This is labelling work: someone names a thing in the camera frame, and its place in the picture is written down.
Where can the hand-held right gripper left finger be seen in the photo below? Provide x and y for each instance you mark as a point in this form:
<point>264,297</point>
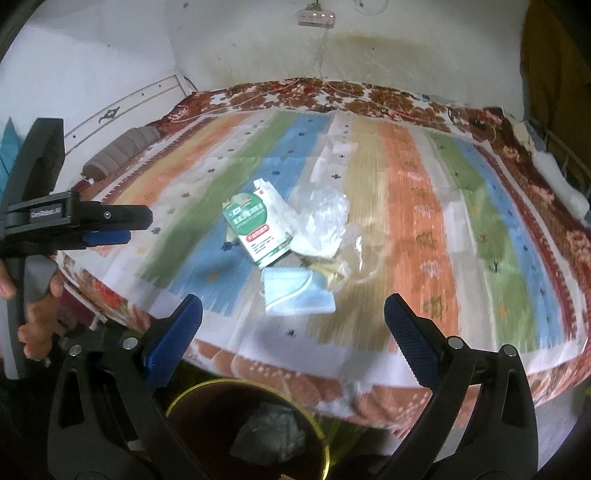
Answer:
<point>173,344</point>

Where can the striped colourful woven mat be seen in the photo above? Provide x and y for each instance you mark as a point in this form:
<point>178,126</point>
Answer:
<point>406,184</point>

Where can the grey-brown striped bolster pillow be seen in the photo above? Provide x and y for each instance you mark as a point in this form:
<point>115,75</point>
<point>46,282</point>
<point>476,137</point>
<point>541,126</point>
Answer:
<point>120,154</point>

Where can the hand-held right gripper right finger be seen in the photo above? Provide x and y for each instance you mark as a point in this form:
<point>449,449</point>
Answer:
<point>413,344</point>

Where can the clear plastic wrapper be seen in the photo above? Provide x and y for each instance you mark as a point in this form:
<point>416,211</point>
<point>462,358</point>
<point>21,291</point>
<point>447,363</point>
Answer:
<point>364,258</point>

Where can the crumpled white tissue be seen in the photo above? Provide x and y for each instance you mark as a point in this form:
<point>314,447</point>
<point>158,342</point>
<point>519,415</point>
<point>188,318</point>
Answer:
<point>272,429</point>

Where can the white bed headboard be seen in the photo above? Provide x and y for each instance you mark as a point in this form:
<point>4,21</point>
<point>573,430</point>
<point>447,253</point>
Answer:
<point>138,106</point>

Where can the white paper trash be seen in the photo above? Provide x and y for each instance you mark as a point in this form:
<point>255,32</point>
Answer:
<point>258,230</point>

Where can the person's left hand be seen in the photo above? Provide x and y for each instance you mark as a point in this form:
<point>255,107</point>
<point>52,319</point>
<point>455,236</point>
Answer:
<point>39,307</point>

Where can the floral brown blanket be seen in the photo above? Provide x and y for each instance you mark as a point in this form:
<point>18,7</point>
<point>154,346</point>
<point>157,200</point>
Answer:
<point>383,94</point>

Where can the round gold-rimmed trash bin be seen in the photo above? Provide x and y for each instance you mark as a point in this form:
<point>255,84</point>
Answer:
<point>198,438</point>

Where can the white power strip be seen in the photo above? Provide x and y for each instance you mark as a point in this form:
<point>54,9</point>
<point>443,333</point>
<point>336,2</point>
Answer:
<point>316,17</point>

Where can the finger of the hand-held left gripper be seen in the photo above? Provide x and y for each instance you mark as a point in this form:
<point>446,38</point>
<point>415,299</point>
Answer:
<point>120,217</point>
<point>104,239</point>

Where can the blue face mask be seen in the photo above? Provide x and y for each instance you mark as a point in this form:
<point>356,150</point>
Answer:
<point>295,295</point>

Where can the white paper packet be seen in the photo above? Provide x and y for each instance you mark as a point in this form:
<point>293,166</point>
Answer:
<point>282,205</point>

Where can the yellow cloth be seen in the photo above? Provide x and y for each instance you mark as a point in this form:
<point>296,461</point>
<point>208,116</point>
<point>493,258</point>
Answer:
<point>558,55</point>

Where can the translucent plastic bag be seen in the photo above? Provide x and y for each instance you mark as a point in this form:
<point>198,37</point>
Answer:
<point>321,214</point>

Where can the yellow-green plastic stool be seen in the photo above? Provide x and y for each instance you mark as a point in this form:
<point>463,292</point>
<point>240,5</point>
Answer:
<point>344,436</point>

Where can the small gold wrapper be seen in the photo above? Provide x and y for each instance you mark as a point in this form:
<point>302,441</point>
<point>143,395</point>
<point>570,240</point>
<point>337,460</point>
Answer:
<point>330,272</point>

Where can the blue cloth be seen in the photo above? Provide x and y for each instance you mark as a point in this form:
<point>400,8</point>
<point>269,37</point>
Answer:
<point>8,143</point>

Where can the white pillow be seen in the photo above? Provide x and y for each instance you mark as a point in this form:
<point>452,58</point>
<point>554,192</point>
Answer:
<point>558,180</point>

